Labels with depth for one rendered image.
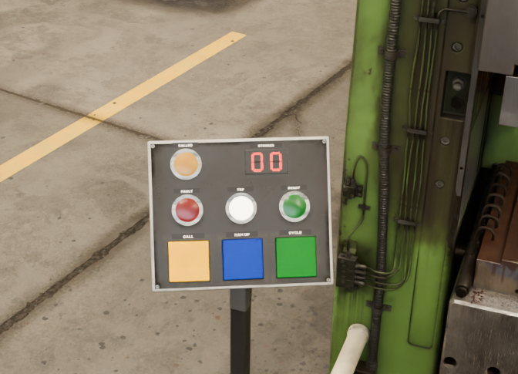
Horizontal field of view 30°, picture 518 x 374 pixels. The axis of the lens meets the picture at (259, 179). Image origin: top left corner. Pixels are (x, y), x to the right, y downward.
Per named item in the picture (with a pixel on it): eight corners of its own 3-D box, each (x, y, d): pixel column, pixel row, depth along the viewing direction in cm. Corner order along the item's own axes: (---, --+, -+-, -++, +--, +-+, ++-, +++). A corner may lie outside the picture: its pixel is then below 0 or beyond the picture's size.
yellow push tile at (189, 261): (210, 281, 179) (208, 240, 179) (169, 283, 178) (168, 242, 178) (209, 280, 181) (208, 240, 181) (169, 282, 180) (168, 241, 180)
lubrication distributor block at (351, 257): (360, 303, 214) (364, 252, 207) (333, 298, 216) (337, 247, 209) (364, 294, 217) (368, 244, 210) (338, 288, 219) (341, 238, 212)
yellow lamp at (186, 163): (194, 180, 178) (193, 160, 176) (171, 176, 180) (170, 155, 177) (200, 173, 181) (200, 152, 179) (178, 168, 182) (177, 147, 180)
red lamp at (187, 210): (196, 226, 178) (195, 207, 176) (173, 221, 180) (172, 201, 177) (202, 217, 181) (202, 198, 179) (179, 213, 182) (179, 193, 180)
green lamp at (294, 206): (303, 223, 180) (304, 203, 178) (279, 217, 181) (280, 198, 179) (308, 214, 183) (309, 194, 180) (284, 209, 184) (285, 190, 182)
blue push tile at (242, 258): (263, 279, 180) (262, 238, 180) (223, 280, 179) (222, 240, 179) (262, 278, 181) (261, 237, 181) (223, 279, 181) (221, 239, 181)
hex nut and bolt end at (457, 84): (461, 114, 188) (465, 81, 185) (446, 112, 189) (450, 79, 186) (463, 109, 191) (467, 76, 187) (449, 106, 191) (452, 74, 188)
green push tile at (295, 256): (317, 276, 181) (315, 236, 181) (277, 278, 180) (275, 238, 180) (316, 275, 182) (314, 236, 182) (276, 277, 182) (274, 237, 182)
